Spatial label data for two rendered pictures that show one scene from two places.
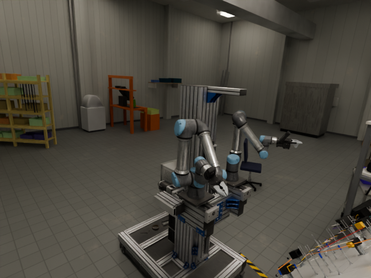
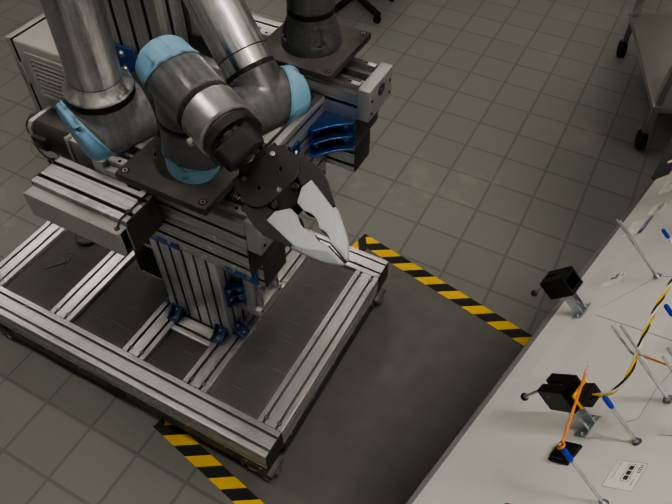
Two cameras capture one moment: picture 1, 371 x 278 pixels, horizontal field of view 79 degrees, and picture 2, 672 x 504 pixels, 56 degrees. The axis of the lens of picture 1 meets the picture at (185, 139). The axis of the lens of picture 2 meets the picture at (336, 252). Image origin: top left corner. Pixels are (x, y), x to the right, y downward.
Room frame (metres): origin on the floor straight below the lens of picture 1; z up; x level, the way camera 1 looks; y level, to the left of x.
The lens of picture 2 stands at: (0.64, -0.09, 2.01)
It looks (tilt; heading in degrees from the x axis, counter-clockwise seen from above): 49 degrees down; 343
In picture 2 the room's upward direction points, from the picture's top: straight up
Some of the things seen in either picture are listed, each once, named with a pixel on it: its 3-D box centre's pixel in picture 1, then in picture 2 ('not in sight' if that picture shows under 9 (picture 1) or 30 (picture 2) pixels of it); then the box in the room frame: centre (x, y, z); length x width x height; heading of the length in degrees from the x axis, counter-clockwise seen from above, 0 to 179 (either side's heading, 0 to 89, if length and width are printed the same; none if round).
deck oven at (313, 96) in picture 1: (307, 108); not in sight; (9.45, -5.02, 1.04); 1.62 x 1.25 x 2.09; 44
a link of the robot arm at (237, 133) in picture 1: (237, 138); not in sight; (2.14, -0.51, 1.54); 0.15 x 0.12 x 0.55; 160
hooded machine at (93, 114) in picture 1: (93, 112); not in sight; (8.16, 3.43, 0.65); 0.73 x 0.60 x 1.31; 134
